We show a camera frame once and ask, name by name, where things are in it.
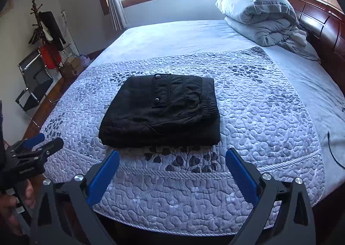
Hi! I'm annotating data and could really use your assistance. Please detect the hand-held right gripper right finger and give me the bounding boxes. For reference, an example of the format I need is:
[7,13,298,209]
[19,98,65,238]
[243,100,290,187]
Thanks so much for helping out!
[225,148,316,245]

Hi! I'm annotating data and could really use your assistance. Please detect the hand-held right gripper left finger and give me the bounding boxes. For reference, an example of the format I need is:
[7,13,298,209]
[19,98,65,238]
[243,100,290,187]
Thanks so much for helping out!
[29,150,120,245]

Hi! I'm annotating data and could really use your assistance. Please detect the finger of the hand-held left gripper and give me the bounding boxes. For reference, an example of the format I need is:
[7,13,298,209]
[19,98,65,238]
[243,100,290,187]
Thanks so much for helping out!
[12,137,64,160]
[5,133,46,154]

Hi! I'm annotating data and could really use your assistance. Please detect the black pants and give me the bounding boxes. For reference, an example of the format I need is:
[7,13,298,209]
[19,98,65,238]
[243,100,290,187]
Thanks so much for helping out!
[98,74,221,148]

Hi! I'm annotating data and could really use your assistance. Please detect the person's left hand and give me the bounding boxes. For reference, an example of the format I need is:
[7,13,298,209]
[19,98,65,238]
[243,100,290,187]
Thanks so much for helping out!
[0,180,36,236]

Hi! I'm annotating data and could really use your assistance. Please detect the grey quilted floral blanket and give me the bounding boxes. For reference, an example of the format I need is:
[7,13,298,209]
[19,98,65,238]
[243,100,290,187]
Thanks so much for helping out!
[40,46,326,236]

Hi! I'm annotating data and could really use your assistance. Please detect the cardboard box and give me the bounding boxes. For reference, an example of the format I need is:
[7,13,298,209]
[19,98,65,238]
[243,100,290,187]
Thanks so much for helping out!
[61,56,83,79]

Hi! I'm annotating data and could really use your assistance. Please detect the red garment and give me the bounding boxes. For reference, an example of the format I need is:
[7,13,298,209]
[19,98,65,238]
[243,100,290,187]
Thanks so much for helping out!
[39,45,63,70]

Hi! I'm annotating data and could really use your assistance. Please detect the black hanging garment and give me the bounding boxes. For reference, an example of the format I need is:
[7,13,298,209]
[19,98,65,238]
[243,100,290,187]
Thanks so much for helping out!
[40,11,66,45]

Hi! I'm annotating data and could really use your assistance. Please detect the wooden coat rack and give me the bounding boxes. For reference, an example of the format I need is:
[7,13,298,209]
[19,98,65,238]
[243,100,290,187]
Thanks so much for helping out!
[28,0,68,78]

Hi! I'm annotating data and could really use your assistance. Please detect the bed with light blue sheet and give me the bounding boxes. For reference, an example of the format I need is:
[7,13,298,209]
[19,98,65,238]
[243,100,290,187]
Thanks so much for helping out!
[40,20,345,236]

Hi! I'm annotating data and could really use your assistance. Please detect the folded grey duvet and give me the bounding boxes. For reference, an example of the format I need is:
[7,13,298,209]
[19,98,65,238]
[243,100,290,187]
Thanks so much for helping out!
[215,0,321,62]

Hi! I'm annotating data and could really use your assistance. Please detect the dark wooden headboard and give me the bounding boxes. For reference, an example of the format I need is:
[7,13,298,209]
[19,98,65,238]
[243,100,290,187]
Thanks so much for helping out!
[282,0,345,94]

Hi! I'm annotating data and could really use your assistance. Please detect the black metal frame chair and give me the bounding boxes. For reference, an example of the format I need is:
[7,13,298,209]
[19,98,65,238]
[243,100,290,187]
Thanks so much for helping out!
[15,51,58,121]

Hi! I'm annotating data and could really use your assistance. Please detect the black cable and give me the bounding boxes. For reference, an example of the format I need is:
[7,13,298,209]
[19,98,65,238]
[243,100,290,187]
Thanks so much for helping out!
[327,132,345,170]

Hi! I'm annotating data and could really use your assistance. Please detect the white wire rack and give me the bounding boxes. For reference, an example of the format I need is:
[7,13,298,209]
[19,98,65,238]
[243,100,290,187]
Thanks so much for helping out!
[58,11,80,65]

